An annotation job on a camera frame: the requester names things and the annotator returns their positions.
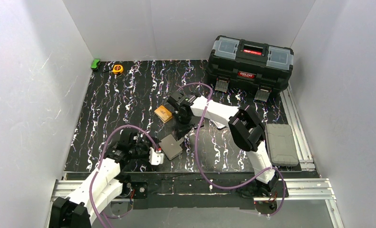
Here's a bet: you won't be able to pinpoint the grey blue card holder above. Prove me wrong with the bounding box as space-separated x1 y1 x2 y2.
159 134 184 161

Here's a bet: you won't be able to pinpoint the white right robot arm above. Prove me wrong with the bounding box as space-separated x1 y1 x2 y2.
167 92 279 185

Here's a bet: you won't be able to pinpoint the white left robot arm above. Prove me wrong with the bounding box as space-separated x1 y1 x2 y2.
48 125 163 228

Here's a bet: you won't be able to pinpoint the yellow tape measure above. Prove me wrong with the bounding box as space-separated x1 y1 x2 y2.
111 64 124 75

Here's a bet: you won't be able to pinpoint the black toolbox with clear lids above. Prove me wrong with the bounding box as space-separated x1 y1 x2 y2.
205 35 294 102

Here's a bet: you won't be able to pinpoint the green small tool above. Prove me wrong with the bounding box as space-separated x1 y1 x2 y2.
90 58 101 71

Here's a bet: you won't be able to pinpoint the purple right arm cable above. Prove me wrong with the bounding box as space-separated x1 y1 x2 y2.
176 82 287 217

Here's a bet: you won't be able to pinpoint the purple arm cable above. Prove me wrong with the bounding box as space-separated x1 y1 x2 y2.
176 82 287 217
88 124 162 228

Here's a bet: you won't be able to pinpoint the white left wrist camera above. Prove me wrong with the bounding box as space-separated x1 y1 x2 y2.
149 147 164 166

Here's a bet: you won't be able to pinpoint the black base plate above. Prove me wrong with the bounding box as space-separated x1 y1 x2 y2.
63 170 321 211

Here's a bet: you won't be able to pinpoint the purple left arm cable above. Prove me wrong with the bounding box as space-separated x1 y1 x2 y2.
88 124 162 228

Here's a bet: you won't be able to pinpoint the aluminium frame rails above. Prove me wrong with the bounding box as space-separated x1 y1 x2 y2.
44 85 346 228

